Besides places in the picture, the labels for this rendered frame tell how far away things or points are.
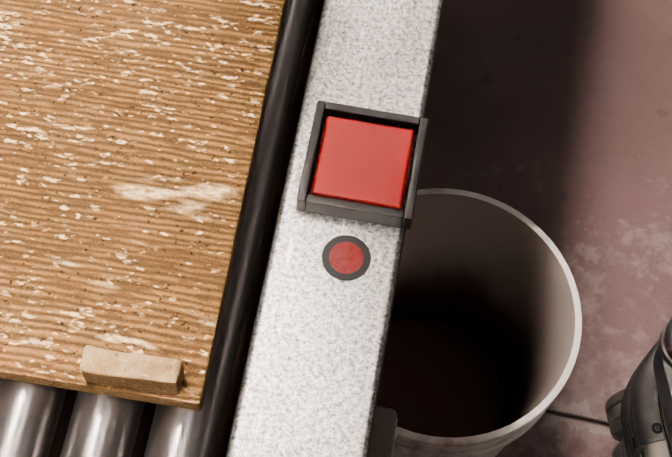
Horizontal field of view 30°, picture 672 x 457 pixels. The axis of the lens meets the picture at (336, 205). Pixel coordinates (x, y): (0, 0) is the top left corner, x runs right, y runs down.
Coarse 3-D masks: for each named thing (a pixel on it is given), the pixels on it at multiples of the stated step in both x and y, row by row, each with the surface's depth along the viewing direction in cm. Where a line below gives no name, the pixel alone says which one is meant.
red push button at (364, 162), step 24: (336, 120) 84; (336, 144) 83; (360, 144) 83; (384, 144) 83; (408, 144) 83; (336, 168) 82; (360, 168) 82; (384, 168) 82; (408, 168) 83; (312, 192) 82; (336, 192) 82; (360, 192) 82; (384, 192) 82
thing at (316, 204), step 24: (360, 120) 85; (384, 120) 84; (408, 120) 84; (312, 144) 83; (312, 168) 82; (408, 192) 82; (336, 216) 82; (360, 216) 82; (384, 216) 81; (408, 216) 81
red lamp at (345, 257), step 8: (336, 248) 81; (344, 248) 81; (352, 248) 81; (336, 256) 81; (344, 256) 81; (352, 256) 81; (360, 256) 81; (336, 264) 81; (344, 264) 81; (352, 264) 81; (360, 264) 81; (344, 272) 81; (352, 272) 81
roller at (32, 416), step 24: (0, 384) 77; (24, 384) 76; (0, 408) 76; (24, 408) 76; (48, 408) 77; (0, 432) 75; (24, 432) 75; (48, 432) 77; (0, 456) 75; (24, 456) 75
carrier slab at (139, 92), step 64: (0, 0) 86; (64, 0) 86; (128, 0) 87; (192, 0) 87; (256, 0) 87; (0, 64) 84; (64, 64) 84; (128, 64) 84; (192, 64) 85; (256, 64) 85; (0, 128) 82; (64, 128) 82; (128, 128) 82; (192, 128) 83; (256, 128) 83; (0, 192) 80; (64, 192) 80; (128, 192) 80; (192, 192) 81; (0, 256) 78; (64, 256) 78; (128, 256) 79; (192, 256) 79; (0, 320) 76; (64, 320) 77; (128, 320) 77; (192, 320) 77; (64, 384) 75; (192, 384) 75
